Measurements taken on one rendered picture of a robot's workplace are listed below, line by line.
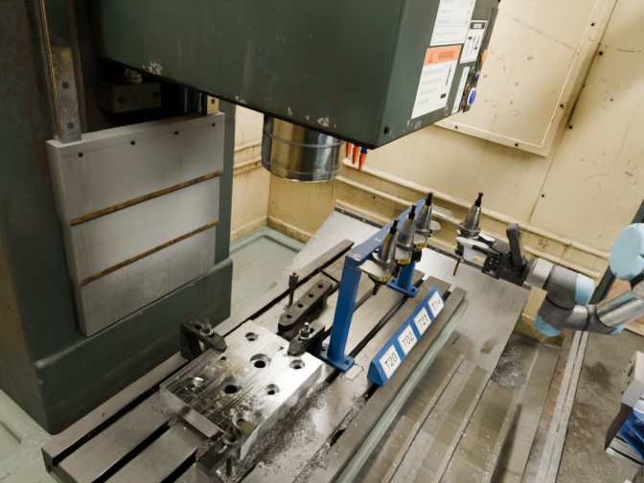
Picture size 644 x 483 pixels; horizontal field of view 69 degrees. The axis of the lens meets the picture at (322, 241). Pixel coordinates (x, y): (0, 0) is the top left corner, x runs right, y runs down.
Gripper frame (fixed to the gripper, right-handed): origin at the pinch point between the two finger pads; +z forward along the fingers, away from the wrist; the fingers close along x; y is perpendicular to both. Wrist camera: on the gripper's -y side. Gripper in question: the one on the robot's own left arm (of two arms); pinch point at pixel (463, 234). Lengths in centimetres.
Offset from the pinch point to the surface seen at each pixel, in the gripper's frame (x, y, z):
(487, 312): 33, 41, -12
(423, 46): -56, -51, 5
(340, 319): -39.6, 16.2, 14.2
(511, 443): -9, 53, -35
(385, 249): -34.8, -4.9, 9.3
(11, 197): -84, -8, 71
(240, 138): 24, 9, 106
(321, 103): -65, -41, 14
